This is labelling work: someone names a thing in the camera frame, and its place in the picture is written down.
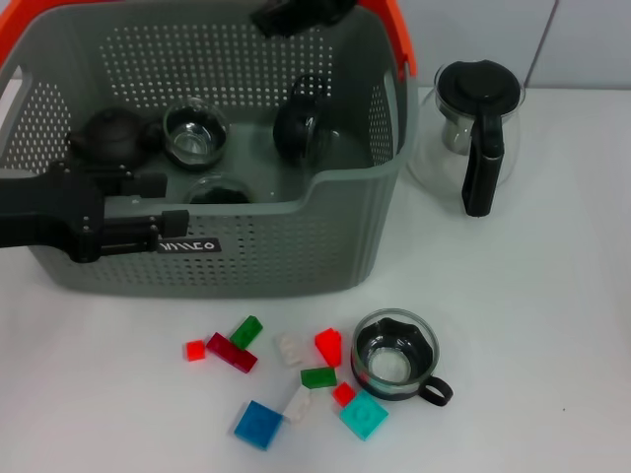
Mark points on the green brick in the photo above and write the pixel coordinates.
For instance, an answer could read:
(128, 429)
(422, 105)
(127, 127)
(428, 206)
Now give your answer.
(319, 378)
(246, 332)

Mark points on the blue square plate brick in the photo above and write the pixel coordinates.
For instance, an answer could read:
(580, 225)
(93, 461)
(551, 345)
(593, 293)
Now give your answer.
(259, 425)

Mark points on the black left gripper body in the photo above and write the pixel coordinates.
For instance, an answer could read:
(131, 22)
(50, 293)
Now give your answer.
(49, 212)

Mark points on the grey perforated storage bin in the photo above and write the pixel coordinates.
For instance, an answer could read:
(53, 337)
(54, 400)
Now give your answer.
(296, 246)

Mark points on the glass pot with black lid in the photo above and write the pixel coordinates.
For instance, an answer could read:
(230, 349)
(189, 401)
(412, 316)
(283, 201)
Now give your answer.
(485, 143)

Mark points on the white two-stud brick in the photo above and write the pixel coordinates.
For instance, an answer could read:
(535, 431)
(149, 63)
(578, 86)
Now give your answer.
(290, 350)

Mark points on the red sloped brick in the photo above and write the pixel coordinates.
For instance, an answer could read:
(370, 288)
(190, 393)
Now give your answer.
(329, 346)

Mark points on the teal square plate brick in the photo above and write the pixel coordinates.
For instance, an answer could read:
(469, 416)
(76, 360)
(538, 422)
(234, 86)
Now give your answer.
(365, 415)

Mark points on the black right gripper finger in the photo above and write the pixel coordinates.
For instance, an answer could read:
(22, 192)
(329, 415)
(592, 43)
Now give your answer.
(286, 17)

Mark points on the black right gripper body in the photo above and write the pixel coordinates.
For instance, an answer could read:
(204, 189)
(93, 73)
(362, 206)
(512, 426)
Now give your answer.
(335, 10)

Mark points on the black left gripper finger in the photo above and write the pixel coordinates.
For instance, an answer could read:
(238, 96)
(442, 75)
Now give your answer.
(143, 234)
(145, 184)

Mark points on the dark clay teapot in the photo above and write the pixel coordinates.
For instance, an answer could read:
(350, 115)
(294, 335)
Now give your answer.
(111, 135)

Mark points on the glass teacup with black holder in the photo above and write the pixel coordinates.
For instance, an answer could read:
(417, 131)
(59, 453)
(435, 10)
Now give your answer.
(293, 130)
(219, 192)
(194, 140)
(394, 367)

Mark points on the small red brick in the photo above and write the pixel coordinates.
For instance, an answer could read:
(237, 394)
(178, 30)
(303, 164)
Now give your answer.
(344, 394)
(195, 351)

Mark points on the dark red long brick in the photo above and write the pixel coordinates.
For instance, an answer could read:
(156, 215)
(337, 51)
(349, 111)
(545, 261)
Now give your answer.
(231, 352)

